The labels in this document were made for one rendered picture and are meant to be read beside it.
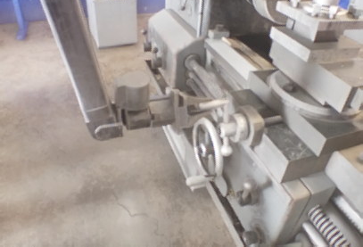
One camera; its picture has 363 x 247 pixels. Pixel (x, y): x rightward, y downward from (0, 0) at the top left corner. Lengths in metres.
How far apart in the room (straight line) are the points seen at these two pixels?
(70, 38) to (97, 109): 0.15
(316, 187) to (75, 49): 0.60
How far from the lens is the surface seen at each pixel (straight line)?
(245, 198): 0.81
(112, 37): 3.28
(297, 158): 0.67
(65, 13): 0.47
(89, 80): 0.52
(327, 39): 0.80
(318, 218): 0.78
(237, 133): 0.70
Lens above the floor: 1.30
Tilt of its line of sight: 35 degrees down
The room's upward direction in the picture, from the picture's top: 4 degrees clockwise
